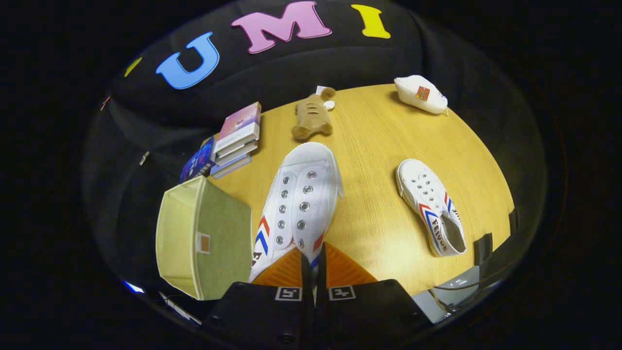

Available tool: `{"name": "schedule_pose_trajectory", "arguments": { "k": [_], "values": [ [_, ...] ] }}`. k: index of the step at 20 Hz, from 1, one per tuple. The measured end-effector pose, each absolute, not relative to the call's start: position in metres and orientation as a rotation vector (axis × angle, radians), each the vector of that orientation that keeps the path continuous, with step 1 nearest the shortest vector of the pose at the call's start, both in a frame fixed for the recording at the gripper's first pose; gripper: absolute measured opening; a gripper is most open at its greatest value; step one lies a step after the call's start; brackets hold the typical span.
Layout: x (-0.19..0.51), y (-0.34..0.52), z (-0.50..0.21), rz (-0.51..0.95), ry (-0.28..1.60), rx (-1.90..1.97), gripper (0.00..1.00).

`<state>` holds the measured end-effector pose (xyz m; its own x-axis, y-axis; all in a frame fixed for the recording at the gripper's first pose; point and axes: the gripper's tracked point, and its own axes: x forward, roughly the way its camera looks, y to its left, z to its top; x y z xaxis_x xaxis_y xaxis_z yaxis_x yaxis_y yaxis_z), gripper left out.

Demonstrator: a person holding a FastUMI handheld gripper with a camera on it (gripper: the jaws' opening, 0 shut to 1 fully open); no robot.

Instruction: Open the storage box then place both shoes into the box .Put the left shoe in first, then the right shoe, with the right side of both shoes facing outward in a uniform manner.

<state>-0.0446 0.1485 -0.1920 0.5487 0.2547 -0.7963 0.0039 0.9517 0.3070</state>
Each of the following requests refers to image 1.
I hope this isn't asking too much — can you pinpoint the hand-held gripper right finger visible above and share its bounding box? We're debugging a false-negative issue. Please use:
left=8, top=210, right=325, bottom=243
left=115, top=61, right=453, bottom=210
left=316, top=242, right=433, bottom=348

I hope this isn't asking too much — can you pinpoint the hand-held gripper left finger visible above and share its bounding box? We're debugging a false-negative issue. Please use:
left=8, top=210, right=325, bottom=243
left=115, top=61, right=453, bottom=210
left=202, top=245, right=311, bottom=348

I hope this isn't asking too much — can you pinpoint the green fabric storage box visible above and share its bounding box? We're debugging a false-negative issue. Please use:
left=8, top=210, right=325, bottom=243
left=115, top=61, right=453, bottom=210
left=155, top=175, right=253, bottom=301

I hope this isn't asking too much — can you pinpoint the white canvas shoe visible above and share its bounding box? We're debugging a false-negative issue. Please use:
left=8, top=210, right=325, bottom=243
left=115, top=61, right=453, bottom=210
left=248, top=142, right=344, bottom=283
left=396, top=159, right=468, bottom=258

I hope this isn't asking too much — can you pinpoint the grey blue book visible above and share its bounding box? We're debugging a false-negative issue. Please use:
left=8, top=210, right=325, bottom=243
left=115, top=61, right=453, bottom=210
left=210, top=154, right=252, bottom=179

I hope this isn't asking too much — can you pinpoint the thin white book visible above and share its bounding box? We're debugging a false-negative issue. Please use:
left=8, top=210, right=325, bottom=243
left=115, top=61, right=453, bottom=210
left=214, top=140, right=259, bottom=167

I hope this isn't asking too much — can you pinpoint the dark blue book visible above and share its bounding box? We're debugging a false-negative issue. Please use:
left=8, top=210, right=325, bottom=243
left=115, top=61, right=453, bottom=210
left=179, top=136, right=217, bottom=184

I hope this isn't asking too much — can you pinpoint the pink cover book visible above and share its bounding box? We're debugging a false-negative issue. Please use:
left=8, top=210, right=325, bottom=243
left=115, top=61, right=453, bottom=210
left=214, top=102, right=262, bottom=155

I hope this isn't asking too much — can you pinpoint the brown plush toy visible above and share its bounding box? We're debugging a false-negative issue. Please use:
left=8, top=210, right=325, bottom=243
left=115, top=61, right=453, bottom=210
left=291, top=87, right=337, bottom=141

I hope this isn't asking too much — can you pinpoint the white plush toy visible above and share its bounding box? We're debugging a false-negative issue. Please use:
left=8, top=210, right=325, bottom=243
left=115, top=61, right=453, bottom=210
left=394, top=75, right=449, bottom=115

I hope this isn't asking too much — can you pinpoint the black backdrop cloth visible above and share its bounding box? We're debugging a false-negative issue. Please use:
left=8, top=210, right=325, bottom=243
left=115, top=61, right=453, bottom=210
left=83, top=0, right=547, bottom=292

